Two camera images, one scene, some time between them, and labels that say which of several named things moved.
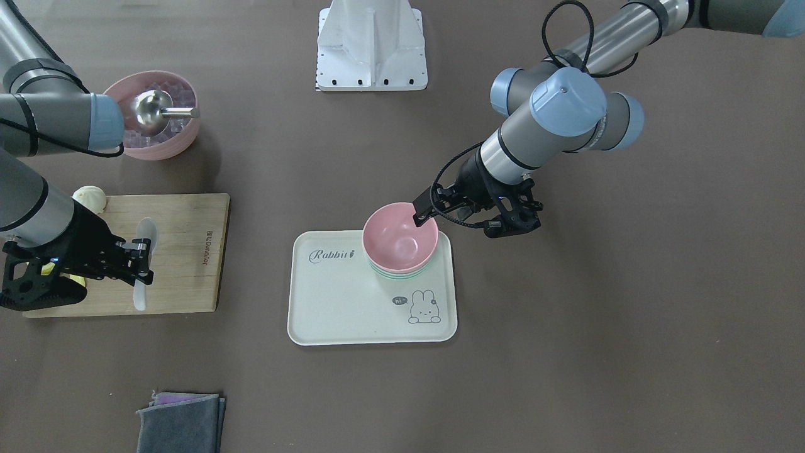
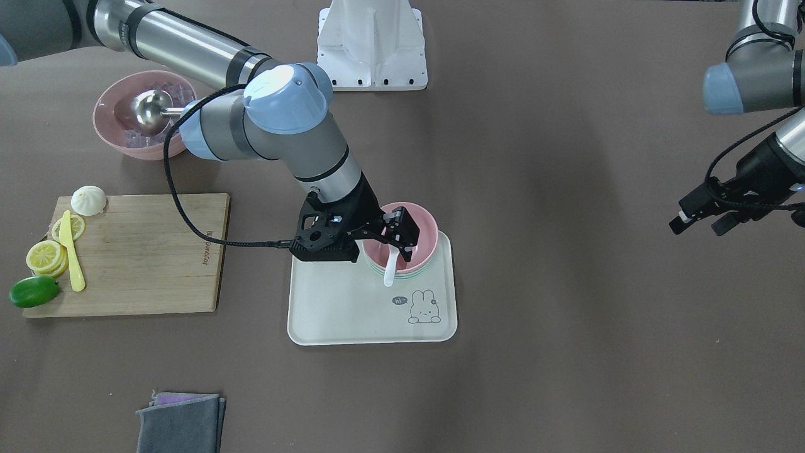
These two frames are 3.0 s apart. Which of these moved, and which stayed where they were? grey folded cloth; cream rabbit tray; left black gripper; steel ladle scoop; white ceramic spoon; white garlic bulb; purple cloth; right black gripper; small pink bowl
Moved: white ceramic spoon; left black gripper; right black gripper
Stayed: cream rabbit tray; purple cloth; small pink bowl; white garlic bulb; grey folded cloth; steel ladle scoop
